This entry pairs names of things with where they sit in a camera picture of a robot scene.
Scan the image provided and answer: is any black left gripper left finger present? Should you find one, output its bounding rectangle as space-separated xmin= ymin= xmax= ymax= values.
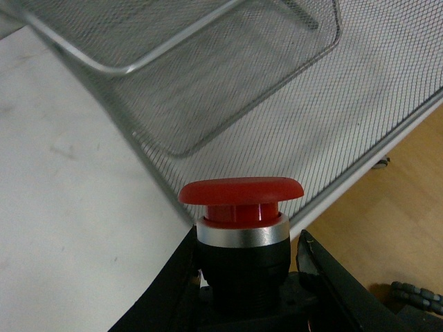
xmin=110 ymin=226 xmax=201 ymax=331

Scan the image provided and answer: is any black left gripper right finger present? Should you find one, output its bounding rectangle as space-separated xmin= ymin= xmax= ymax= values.
xmin=296 ymin=230 xmax=412 ymax=331

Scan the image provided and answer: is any red mushroom push button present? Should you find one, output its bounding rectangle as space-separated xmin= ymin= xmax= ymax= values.
xmin=179 ymin=177 xmax=304 ymax=316

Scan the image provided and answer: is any silver mesh three-tier rack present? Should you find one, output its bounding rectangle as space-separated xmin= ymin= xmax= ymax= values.
xmin=7 ymin=1 xmax=442 ymax=229

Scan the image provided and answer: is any grey caster wheel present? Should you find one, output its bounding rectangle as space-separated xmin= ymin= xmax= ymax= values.
xmin=371 ymin=156 xmax=390 ymax=169

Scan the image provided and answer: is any grey ribbed cable chain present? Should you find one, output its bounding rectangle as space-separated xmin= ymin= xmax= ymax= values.
xmin=390 ymin=281 xmax=443 ymax=316

